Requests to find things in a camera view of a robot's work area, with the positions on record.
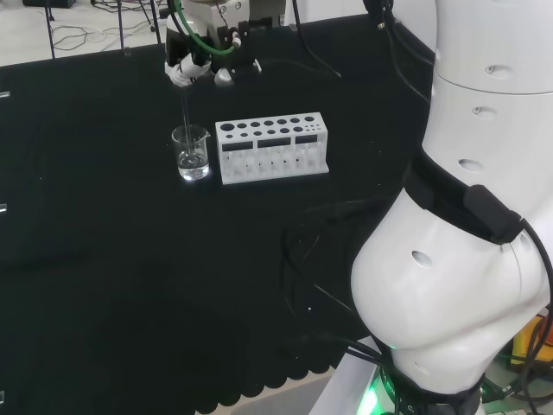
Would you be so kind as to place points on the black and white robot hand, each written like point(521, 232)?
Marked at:
point(186, 47)

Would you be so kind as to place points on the clear glass rod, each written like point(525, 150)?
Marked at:
point(186, 112)

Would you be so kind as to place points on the white test tube rack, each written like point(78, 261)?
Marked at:
point(268, 173)

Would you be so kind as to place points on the black tripod leg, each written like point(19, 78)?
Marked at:
point(49, 30)
point(122, 26)
point(153, 23)

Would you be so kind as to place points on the black power adapter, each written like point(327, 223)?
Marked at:
point(164, 13)

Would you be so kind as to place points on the clear glass beaker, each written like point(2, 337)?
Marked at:
point(192, 166)

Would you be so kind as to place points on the black device box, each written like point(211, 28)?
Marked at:
point(58, 2)

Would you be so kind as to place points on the black bench cloth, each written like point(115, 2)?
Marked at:
point(108, 259)

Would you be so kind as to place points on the yellow stop button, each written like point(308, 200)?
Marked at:
point(525, 341)

